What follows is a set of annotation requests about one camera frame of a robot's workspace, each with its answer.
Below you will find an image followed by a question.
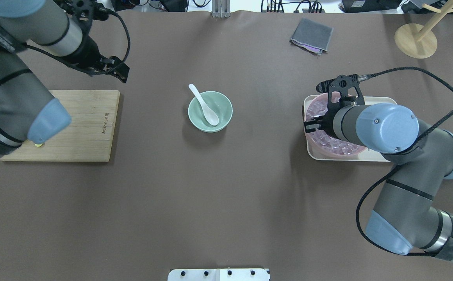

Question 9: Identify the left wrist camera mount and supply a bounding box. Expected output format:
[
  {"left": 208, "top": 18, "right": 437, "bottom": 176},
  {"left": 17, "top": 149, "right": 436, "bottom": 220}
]
[{"left": 54, "top": 0, "right": 113, "bottom": 36}]

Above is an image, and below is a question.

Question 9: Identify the white ceramic spoon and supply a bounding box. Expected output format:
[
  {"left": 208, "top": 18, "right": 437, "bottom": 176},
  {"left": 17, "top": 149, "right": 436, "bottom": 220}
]
[{"left": 188, "top": 84, "right": 219, "bottom": 126}]

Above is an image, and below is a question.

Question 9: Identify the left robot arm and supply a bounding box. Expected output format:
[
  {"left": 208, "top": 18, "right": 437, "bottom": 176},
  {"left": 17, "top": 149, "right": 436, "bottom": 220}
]
[{"left": 0, "top": 0, "right": 129, "bottom": 158}]

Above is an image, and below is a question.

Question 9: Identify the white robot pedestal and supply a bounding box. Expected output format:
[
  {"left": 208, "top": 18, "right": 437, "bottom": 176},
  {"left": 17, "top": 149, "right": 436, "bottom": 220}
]
[{"left": 167, "top": 267, "right": 271, "bottom": 281}]

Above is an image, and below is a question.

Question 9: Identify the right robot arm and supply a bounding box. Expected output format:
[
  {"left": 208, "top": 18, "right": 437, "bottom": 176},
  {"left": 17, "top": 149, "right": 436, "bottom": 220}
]
[{"left": 304, "top": 103, "right": 453, "bottom": 262}]

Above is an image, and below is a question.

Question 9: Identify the wooden cutting board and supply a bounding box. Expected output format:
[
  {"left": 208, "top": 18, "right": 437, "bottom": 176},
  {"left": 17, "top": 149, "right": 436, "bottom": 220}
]
[{"left": 1, "top": 90, "right": 121, "bottom": 162}]

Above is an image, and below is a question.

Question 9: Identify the aluminium frame post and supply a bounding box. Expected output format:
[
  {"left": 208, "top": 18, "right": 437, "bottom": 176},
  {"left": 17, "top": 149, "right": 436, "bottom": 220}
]
[{"left": 211, "top": 0, "right": 230, "bottom": 18}]

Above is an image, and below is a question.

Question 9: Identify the grey folded cloth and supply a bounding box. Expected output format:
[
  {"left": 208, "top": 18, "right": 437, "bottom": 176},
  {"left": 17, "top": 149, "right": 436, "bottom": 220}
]
[{"left": 289, "top": 18, "right": 334, "bottom": 55}]

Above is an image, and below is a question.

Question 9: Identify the wooden cup tree stand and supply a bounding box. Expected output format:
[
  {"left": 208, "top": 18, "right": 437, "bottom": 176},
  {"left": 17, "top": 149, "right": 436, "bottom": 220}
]
[{"left": 394, "top": 0, "right": 453, "bottom": 59}]

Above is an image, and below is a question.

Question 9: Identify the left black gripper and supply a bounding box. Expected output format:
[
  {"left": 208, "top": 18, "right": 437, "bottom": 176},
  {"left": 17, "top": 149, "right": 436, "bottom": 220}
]
[{"left": 65, "top": 37, "right": 130, "bottom": 84}]

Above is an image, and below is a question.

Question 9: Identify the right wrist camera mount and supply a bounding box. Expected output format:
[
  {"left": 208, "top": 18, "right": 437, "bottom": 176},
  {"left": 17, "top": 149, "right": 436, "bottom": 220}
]
[{"left": 316, "top": 74, "right": 372, "bottom": 116}]

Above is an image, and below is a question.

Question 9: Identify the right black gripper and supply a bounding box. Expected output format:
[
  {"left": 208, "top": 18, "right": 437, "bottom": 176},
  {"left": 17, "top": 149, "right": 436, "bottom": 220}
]
[{"left": 304, "top": 111, "right": 337, "bottom": 138}]

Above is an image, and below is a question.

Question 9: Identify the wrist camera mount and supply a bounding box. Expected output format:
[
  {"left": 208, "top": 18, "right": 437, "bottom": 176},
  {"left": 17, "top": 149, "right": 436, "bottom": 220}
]
[
  {"left": 54, "top": 0, "right": 113, "bottom": 36},
  {"left": 316, "top": 74, "right": 372, "bottom": 116}
]

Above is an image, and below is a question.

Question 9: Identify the pink bowl of ice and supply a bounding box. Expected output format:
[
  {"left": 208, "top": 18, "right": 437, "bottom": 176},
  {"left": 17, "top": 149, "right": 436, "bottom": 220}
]
[{"left": 303, "top": 93, "right": 366, "bottom": 158}]

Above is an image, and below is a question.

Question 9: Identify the mint green bowl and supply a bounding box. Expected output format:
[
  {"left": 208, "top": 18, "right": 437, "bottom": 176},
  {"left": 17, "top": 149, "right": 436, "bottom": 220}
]
[{"left": 187, "top": 91, "right": 233, "bottom": 133}]

